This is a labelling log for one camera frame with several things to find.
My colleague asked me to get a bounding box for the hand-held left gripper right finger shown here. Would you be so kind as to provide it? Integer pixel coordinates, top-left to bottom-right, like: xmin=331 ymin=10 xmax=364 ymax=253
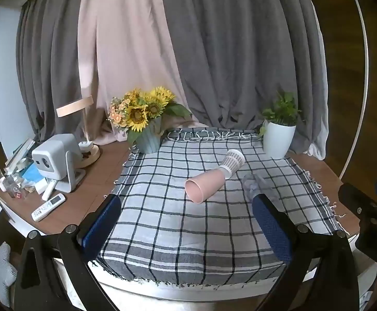
xmin=251 ymin=194 xmax=361 ymax=311

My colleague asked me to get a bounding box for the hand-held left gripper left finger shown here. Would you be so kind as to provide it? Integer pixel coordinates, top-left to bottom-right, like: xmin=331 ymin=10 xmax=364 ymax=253
xmin=13 ymin=194 xmax=122 ymax=311

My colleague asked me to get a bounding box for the pink cup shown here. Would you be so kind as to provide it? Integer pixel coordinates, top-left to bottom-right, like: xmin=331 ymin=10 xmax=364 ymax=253
xmin=185 ymin=169 xmax=232 ymax=204

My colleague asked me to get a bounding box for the clear plastic cup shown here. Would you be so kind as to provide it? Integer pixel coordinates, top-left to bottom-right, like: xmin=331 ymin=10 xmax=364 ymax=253
xmin=242 ymin=173 xmax=271 ymax=201

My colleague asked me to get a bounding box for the white patterned paper cup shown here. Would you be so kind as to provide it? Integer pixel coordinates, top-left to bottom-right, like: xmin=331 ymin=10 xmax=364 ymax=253
xmin=220 ymin=149 xmax=245 ymax=179

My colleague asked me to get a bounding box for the slim white remote control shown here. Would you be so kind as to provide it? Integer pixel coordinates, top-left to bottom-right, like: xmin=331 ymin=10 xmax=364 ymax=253
xmin=41 ymin=181 xmax=58 ymax=201

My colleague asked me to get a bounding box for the checked grey white cloth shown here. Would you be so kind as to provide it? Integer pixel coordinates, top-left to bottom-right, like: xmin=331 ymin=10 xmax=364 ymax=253
xmin=91 ymin=129 xmax=350 ymax=290

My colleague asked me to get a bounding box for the white grey projector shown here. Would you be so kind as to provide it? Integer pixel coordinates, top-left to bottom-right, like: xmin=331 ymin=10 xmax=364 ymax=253
xmin=32 ymin=134 xmax=87 ymax=193

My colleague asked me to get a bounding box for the blue packet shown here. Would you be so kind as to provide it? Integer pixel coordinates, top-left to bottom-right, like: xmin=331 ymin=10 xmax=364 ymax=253
xmin=21 ymin=162 xmax=47 ymax=186

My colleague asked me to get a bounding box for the white plant pot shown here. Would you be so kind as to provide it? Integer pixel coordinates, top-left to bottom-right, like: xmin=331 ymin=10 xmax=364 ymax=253
xmin=262 ymin=120 xmax=297 ymax=159

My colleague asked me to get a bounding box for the small glass jar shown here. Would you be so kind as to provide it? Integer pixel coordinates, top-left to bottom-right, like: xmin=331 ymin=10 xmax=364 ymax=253
xmin=5 ymin=175 xmax=24 ymax=199

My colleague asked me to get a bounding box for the grey-green ribbed vase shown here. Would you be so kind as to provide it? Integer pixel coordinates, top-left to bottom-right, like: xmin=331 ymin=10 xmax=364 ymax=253
xmin=133 ymin=117 xmax=163 ymax=154

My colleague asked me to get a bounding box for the stack of books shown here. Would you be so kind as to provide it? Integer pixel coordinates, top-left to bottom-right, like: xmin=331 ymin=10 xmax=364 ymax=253
xmin=3 ymin=138 xmax=37 ymax=176

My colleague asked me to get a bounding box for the grey star-shaped pillow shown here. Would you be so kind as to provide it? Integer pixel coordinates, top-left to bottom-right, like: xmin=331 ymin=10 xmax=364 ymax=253
xmin=0 ymin=242 xmax=19 ymax=308

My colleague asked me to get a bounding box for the green potted plant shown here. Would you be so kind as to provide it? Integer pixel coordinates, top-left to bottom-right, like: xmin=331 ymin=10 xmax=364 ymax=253
xmin=257 ymin=91 xmax=303 ymax=137

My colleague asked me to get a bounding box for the wooden desk lamp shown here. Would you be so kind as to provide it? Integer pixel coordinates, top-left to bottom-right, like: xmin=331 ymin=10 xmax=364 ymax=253
xmin=56 ymin=95 xmax=101 ymax=168

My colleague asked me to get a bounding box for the sunflower bouquet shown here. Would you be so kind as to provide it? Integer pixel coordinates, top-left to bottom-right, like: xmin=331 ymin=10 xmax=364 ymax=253
xmin=108 ymin=86 xmax=193 ymax=147

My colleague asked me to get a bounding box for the grey curtain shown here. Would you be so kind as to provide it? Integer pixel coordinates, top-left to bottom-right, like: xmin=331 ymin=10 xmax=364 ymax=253
xmin=159 ymin=0 xmax=328 ymax=161
xmin=16 ymin=0 xmax=102 ymax=144

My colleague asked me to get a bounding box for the pink curtain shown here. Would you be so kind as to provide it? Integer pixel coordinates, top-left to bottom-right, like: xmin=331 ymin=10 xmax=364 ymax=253
xmin=78 ymin=0 xmax=210 ymax=145

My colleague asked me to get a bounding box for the white hoop frame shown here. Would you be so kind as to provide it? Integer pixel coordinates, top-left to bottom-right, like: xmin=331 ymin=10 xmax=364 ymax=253
xmin=339 ymin=0 xmax=371 ymax=179

